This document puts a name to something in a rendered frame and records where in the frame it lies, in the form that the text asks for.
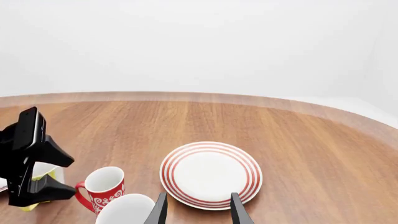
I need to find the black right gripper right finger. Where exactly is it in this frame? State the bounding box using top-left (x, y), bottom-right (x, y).
top-left (230, 192), bottom-right (256, 224)

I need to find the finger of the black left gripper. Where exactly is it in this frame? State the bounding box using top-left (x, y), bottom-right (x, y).
top-left (35, 134), bottom-right (76, 168)
top-left (29, 174), bottom-right (77, 202)

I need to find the yellow and white mug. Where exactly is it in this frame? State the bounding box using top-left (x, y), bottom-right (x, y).
top-left (19, 161), bottom-right (65, 213)

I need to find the plain white mug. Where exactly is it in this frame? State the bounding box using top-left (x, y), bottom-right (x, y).
top-left (95, 193), bottom-right (157, 224)

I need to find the red mug with white pattern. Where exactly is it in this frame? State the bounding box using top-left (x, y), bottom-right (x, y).
top-left (74, 166), bottom-right (126, 217)

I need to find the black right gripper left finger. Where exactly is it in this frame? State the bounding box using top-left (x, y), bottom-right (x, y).
top-left (143, 192), bottom-right (169, 224)

